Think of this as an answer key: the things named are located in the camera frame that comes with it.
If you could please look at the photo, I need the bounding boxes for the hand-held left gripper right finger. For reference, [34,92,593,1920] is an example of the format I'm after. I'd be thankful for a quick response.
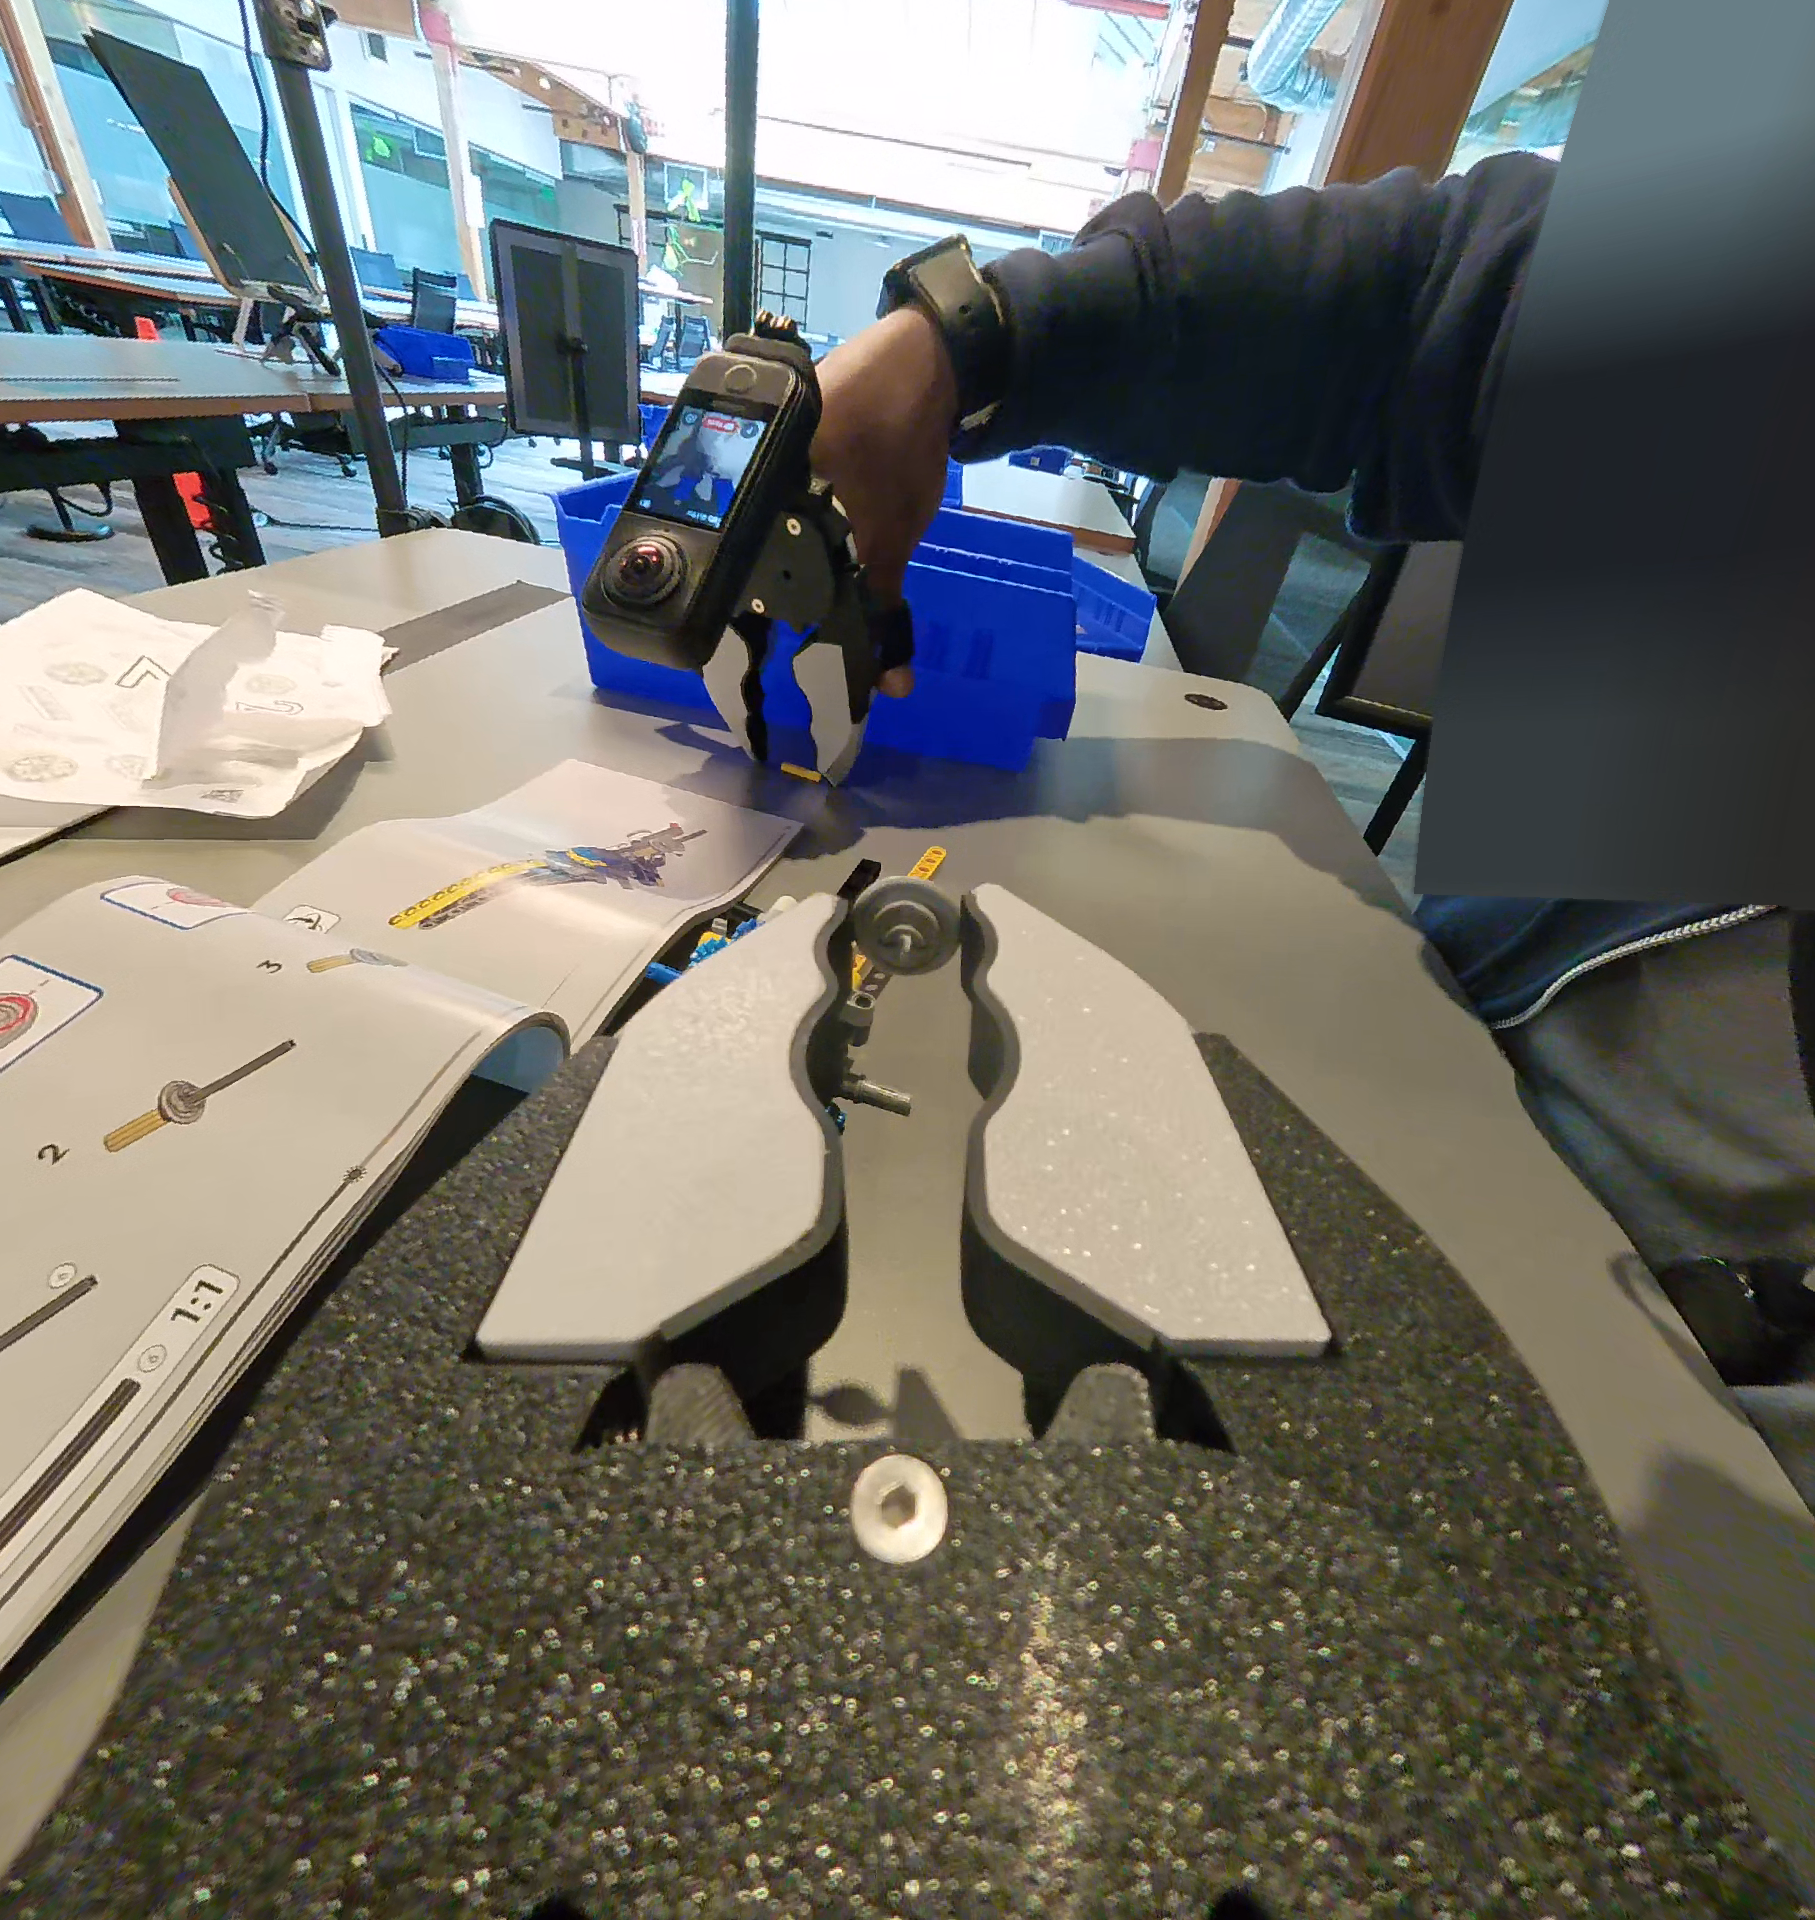
[958,882,1337,1448]

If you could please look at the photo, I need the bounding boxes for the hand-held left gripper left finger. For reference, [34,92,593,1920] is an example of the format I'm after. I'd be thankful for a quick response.
[472,890,855,1448]

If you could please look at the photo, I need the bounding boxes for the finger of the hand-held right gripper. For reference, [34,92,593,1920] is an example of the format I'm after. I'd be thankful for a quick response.
[781,636,875,794]
[703,619,779,769]

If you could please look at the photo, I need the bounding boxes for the large blue plastic bin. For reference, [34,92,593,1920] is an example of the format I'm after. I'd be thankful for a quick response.
[576,517,1081,779]

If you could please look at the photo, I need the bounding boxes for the partly built lego model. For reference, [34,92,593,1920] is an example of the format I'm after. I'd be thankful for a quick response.
[650,846,987,1128]

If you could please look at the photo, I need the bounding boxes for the person's right forearm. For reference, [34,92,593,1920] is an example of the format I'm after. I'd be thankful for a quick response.
[948,154,1560,544]

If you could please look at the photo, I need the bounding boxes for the lego instruction booklet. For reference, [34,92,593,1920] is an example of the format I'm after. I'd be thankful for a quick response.
[0,758,806,1727]

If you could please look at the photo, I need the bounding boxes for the person's right hand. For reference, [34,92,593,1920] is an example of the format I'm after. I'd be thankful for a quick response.
[812,310,971,703]

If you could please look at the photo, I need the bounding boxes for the black monitor on stand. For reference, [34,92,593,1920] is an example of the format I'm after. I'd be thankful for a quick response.
[486,217,645,483]

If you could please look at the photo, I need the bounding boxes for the black smartwatch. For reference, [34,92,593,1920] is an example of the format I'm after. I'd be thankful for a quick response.
[875,239,1024,441]

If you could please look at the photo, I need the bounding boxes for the upright black pole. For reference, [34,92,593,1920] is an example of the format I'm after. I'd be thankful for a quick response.
[720,0,762,348]

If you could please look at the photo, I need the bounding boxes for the slanted black tripod pole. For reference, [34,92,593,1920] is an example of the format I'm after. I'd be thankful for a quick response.
[258,0,444,537]

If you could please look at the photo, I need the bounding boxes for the clear plastic bag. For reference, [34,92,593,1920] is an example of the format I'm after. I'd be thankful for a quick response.
[149,587,397,794]

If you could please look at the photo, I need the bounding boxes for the person's clothed body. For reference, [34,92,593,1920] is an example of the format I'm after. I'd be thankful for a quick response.
[1414,895,1815,1584]

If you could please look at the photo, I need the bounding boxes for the black tilted screen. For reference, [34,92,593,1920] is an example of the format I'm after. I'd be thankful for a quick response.
[82,31,316,297]

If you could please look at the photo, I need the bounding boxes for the grey office desk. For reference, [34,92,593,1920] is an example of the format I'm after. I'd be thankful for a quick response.
[0,322,522,587]

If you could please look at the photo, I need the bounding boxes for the black chair frame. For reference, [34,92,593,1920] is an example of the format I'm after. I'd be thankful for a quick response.
[1278,537,1461,860]

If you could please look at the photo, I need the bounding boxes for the silver ventilation duct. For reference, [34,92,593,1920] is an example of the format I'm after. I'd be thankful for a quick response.
[1241,0,1395,110]

